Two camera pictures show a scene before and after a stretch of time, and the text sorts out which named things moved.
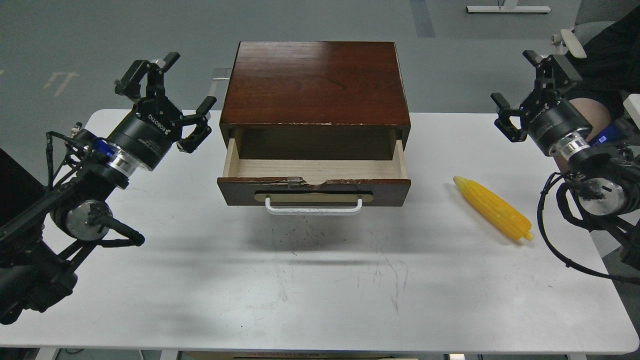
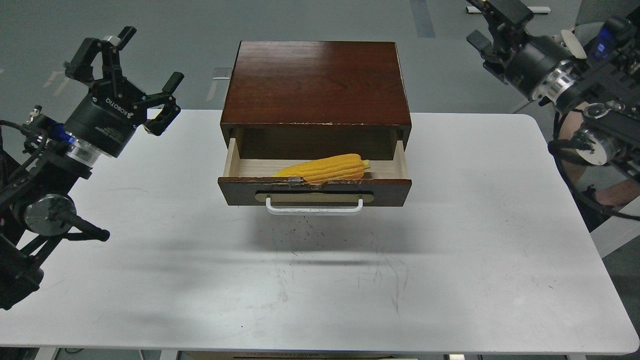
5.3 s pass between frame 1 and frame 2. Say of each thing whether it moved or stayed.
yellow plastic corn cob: moved
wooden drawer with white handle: stayed
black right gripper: moved
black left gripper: moved
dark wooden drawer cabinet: stayed
